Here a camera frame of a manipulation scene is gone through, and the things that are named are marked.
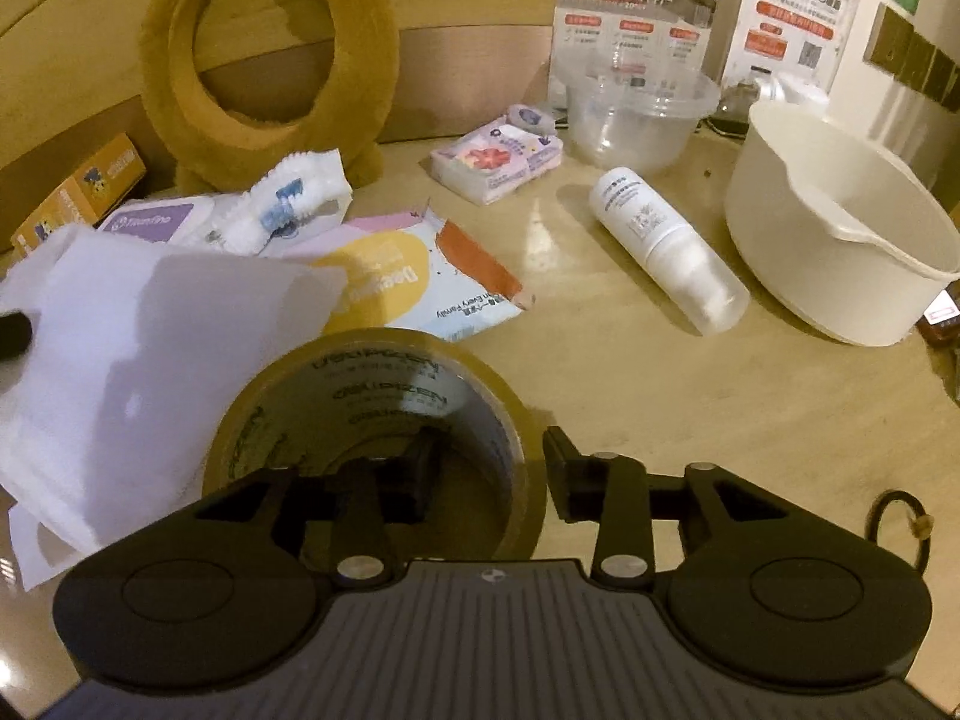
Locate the brown packing tape roll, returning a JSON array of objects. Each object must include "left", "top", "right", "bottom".
[{"left": 202, "top": 328, "right": 547, "bottom": 561}]

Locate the white tissue sheet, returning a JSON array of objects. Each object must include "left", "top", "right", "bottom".
[{"left": 2, "top": 226, "right": 347, "bottom": 589}]

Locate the white printed baby diaper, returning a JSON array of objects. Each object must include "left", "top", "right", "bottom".
[{"left": 182, "top": 149, "right": 353, "bottom": 257}]

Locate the Titanfine diaper pack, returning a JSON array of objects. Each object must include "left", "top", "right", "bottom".
[{"left": 98, "top": 193, "right": 241, "bottom": 249}]

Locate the white cosmetic bottle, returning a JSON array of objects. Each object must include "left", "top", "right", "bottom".
[{"left": 589, "top": 167, "right": 750, "bottom": 335}]

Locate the pink yellow wipes packet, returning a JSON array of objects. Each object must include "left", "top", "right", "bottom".
[{"left": 285, "top": 210, "right": 534, "bottom": 341}]

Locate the small pink tissue pack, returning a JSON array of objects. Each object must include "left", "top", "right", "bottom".
[{"left": 430, "top": 104, "right": 563, "bottom": 206}]

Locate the brown plush crescent pillow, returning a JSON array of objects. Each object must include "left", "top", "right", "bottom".
[{"left": 139, "top": 0, "right": 400, "bottom": 192}]

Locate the orange bricks toy box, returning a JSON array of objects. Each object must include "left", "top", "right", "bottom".
[{"left": 10, "top": 133, "right": 146, "bottom": 255}]

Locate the clear plastic bowl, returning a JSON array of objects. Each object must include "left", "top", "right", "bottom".
[{"left": 556, "top": 50, "right": 721, "bottom": 176}]

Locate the grey hotel advertising sign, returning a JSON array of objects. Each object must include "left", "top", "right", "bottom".
[{"left": 547, "top": 0, "right": 718, "bottom": 110}]

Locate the white QR code sign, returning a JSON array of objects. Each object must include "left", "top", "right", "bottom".
[{"left": 721, "top": 0, "right": 859, "bottom": 93}]

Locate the black hair tie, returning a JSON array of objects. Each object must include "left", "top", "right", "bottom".
[{"left": 865, "top": 489, "right": 934, "bottom": 579}]

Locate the white pot with handle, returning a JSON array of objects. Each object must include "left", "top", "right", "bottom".
[{"left": 724, "top": 101, "right": 958, "bottom": 348}]

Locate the brass wall switch panel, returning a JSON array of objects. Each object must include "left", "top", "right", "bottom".
[{"left": 864, "top": 4, "right": 958, "bottom": 114}]

